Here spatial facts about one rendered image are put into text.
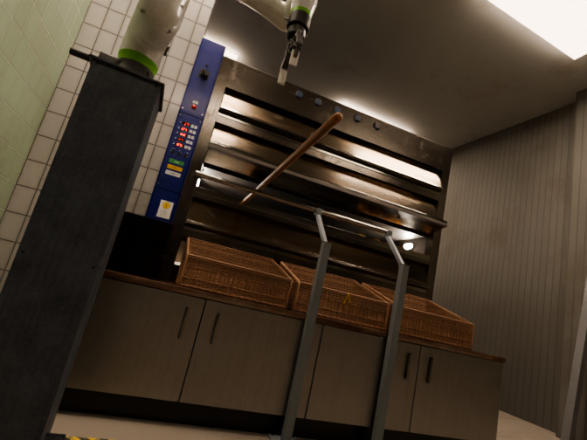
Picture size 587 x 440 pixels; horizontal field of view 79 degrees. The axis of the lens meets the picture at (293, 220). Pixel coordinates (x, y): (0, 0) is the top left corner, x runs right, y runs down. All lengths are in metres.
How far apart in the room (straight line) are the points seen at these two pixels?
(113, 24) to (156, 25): 1.48
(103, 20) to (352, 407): 2.65
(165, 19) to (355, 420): 1.90
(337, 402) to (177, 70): 2.17
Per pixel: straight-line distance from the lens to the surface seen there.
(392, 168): 2.80
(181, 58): 2.64
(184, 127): 2.40
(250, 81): 2.64
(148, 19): 1.28
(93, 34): 2.72
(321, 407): 1.98
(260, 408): 1.88
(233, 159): 2.29
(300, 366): 1.82
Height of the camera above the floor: 0.64
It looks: 12 degrees up
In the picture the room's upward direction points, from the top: 13 degrees clockwise
